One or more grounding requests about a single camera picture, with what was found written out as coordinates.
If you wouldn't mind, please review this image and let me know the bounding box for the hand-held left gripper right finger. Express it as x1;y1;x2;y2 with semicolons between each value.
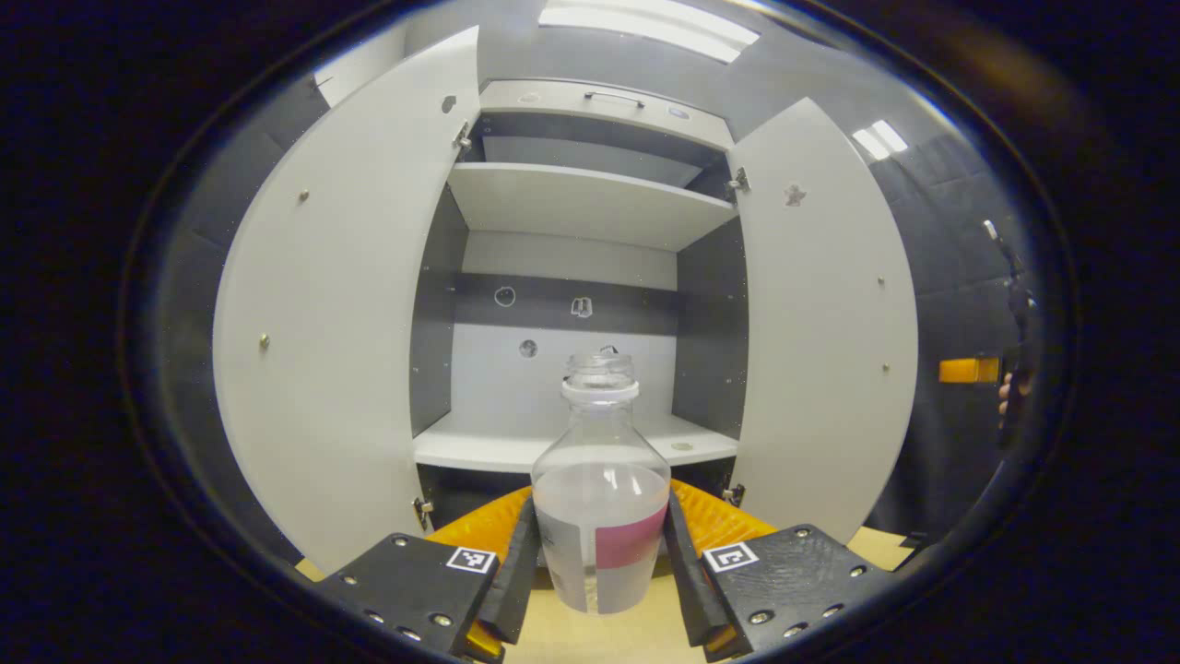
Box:
662;478;902;663

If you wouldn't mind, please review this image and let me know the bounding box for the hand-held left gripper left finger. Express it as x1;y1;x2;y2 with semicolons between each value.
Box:
313;486;547;663

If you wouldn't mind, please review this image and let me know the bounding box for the clear plastic bottle pink label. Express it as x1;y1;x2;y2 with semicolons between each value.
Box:
531;350;673;616

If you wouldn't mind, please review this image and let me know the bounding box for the grey cabinet door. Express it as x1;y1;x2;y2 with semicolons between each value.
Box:
726;97;921;547
211;25;482;575

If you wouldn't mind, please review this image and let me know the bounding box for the grey cabinet shelf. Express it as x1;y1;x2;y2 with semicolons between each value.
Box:
412;409;741;475
446;162;740;254

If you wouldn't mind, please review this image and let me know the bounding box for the grey wooden cabinet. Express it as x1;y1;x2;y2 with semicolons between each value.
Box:
408;77;749;534

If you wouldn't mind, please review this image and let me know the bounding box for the grey cabinet flap panel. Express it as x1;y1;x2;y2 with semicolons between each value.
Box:
478;78;737;149

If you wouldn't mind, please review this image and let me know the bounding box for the black backdrop cloth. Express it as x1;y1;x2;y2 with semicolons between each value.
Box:
152;69;1047;554

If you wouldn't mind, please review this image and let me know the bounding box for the small ceiling light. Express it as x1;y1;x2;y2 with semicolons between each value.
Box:
851;118;911;161

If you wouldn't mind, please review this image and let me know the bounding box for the large ceiling light panel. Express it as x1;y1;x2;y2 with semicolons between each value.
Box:
537;0;762;65

